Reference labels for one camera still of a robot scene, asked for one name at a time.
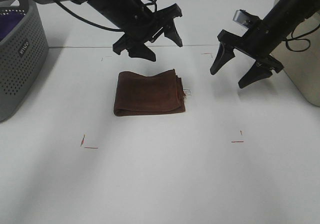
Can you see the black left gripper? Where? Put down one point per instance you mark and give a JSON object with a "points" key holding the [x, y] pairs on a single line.
{"points": [[135, 38]]}

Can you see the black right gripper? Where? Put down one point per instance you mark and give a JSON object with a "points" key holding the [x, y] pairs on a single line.
{"points": [[228, 42]]}

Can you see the brown towel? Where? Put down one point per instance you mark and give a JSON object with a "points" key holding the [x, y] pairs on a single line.
{"points": [[149, 95]]}

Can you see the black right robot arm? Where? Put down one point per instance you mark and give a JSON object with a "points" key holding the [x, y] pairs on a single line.
{"points": [[262, 37]]}

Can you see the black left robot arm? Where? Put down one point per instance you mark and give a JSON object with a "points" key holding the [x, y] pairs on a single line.
{"points": [[140, 21]]}

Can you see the beige storage box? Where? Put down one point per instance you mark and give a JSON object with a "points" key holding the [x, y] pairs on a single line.
{"points": [[302, 66]]}

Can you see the grey perforated plastic basket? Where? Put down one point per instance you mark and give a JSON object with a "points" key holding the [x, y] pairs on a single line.
{"points": [[23, 54]]}

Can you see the purple towel in basket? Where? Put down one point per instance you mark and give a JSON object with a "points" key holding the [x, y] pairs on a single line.
{"points": [[9, 22]]}

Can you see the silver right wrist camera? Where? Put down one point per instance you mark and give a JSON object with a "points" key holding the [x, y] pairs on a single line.
{"points": [[245, 19]]}

